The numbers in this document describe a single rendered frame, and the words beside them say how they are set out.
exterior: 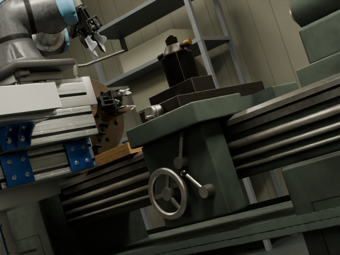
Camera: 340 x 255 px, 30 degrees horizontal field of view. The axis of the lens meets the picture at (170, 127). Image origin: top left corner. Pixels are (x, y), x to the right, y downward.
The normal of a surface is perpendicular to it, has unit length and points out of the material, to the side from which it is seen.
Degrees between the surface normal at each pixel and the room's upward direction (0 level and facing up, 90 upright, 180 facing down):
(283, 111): 90
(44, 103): 90
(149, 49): 90
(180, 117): 90
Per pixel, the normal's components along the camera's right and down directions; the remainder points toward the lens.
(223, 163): 0.66, -0.27
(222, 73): -0.59, 0.12
